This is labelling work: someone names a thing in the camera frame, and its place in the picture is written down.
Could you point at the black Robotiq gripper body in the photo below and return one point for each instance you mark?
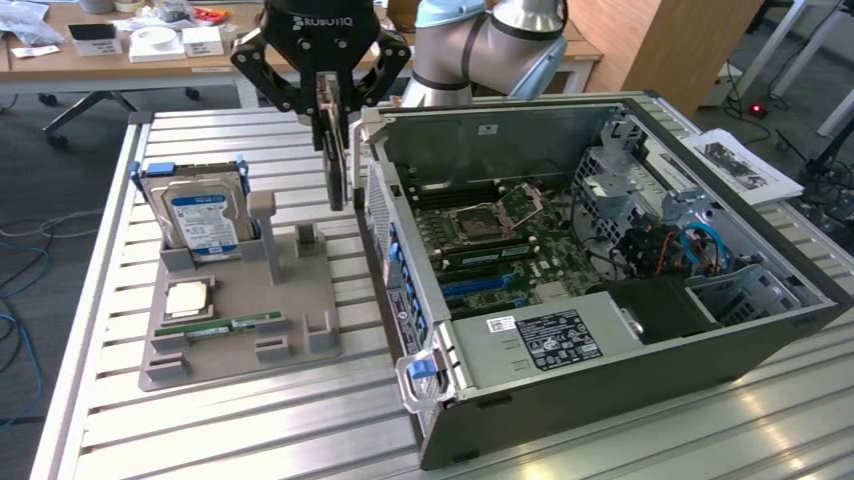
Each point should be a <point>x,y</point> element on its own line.
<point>321,35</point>

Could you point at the graphics card with black fan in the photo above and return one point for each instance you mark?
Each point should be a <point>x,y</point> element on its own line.
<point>336,165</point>

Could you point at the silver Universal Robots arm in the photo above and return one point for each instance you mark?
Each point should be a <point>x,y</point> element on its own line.
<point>468,45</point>

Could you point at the white paper stack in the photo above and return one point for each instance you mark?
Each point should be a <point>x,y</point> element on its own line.
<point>394,47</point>

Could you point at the small white box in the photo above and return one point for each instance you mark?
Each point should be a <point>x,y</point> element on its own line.
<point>202,42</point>

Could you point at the white boxes on desk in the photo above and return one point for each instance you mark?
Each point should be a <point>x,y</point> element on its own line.
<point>157,45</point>

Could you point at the wooden desk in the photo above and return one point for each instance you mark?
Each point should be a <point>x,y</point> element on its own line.
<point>101,67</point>

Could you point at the white box with black top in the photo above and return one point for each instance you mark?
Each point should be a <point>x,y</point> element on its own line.
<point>95,40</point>

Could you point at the black desk leg with casters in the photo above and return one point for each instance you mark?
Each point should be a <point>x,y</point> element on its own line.
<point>81,107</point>

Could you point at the hard disk with blue label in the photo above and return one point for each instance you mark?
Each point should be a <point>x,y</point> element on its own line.
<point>201,215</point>

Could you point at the metal socket cover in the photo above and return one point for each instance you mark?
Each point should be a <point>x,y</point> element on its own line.
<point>524,202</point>

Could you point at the CPU socket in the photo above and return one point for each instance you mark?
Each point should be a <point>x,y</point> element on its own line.
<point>481,225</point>

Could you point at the clear plastic bag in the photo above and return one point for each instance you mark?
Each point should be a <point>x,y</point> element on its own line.
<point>27,20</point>

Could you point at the RAM stick with white label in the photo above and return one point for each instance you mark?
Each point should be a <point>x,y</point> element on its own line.
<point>488,255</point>

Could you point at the wooden cabinet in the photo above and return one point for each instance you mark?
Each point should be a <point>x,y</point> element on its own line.
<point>668,50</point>

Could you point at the grey plastic parts rack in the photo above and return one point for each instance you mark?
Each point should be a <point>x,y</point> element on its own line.
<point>254,290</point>

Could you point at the perforated metal disk bay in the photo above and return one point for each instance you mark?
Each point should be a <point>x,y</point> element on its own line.
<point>615,200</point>

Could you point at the blue expansion slot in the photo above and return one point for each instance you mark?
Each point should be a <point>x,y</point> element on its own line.
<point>474,286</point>

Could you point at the green motherboard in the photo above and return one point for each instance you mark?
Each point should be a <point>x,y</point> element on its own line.
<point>568,250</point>

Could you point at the CPU with silver lid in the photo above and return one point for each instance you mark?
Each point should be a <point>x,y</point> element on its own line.
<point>189,300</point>

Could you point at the green RAM stick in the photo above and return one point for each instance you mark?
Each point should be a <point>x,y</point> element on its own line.
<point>214,326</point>

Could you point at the printed paper sheets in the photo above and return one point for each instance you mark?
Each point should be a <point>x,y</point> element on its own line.
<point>748,165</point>

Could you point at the grey power supply unit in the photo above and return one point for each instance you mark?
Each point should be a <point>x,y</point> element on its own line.
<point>488,350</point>

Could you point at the grey metal disk bay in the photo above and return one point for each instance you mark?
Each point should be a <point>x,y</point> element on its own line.
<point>741,295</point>

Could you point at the open grey PC case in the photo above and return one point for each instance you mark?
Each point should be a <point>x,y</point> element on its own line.
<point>601,400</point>

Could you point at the black switch with red light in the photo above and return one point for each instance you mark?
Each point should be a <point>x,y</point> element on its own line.
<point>757,109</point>

